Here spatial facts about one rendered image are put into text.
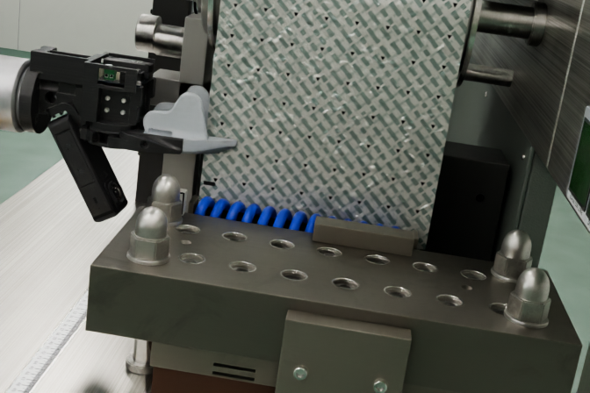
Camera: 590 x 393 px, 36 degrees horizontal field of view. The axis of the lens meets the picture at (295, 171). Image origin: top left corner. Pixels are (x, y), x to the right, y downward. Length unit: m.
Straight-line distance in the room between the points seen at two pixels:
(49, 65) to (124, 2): 5.80
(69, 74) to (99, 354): 0.27
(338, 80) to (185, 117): 0.15
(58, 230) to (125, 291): 0.44
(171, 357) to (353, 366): 0.16
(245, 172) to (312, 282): 0.19
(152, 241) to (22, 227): 0.45
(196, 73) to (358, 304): 0.35
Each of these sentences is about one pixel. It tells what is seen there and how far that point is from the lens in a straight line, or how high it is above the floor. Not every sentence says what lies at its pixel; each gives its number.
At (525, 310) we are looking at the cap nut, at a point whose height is 1.04.
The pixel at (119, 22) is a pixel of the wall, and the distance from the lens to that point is 6.74.
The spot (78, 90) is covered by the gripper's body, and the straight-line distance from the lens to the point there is 0.92.
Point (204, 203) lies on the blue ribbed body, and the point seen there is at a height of 1.04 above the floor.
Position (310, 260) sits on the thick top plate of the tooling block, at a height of 1.03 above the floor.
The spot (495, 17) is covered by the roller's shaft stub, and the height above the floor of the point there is 1.25.
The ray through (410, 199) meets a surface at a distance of 0.91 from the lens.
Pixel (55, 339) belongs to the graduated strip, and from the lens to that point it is 0.92.
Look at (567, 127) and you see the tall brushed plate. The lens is 0.76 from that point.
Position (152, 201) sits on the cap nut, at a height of 1.05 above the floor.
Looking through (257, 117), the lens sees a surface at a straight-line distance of 0.89.
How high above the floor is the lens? 1.33
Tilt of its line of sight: 16 degrees down
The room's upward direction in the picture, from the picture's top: 8 degrees clockwise
